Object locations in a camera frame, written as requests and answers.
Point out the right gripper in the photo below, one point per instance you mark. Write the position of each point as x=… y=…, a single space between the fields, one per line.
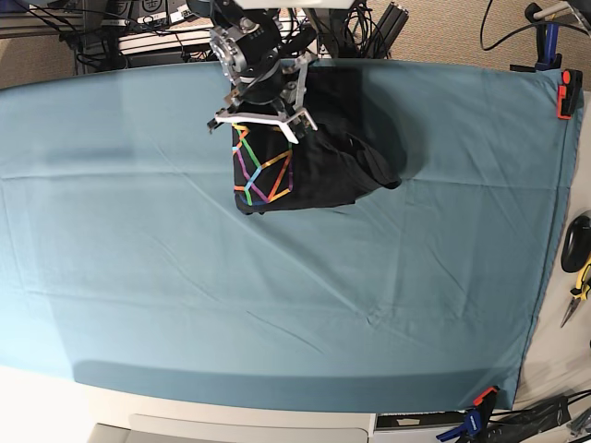
x=276 y=99

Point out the black T-shirt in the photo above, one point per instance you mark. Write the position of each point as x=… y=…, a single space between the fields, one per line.
x=332 y=166

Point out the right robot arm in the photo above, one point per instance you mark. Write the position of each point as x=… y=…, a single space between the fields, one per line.
x=267 y=72

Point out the black electronics boxes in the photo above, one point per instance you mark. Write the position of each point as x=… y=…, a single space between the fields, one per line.
x=151 y=13

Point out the teal table cloth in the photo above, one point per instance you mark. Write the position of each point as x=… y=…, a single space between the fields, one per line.
x=126 y=265

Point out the red black clamp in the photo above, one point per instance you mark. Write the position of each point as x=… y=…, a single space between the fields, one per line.
x=568 y=93

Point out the black computer mouse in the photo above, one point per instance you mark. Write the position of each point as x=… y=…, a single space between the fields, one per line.
x=576 y=246

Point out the blue orange clamp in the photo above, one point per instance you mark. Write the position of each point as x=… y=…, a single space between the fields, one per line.
x=475 y=419

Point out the blue handled bar clamp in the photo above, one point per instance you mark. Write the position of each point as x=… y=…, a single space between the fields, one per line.
x=546 y=37

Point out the white table frame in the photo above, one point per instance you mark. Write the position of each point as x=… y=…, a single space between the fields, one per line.
x=235 y=425

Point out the yellow handled pliers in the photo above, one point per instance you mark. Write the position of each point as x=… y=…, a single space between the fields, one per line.
x=579 y=292

